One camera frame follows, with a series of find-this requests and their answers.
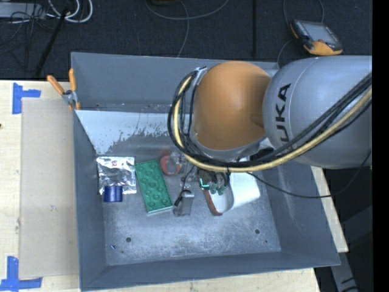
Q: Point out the silver foil packet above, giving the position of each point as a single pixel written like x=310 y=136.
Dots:
x=115 y=170

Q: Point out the dark green flat block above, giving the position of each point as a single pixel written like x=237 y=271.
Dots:
x=153 y=187

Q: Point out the blue plastic cap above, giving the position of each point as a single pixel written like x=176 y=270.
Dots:
x=113 y=194

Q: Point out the small grey metal box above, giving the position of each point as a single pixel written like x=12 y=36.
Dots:
x=186 y=205

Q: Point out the white cup with brown rim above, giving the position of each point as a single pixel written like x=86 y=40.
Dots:
x=243 y=192

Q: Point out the pale wood flat board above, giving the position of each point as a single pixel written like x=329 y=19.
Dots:
x=45 y=178

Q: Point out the grey metal bin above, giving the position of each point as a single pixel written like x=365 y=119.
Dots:
x=194 y=242

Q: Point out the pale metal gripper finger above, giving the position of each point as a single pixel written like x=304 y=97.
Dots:
x=188 y=182
x=178 y=161

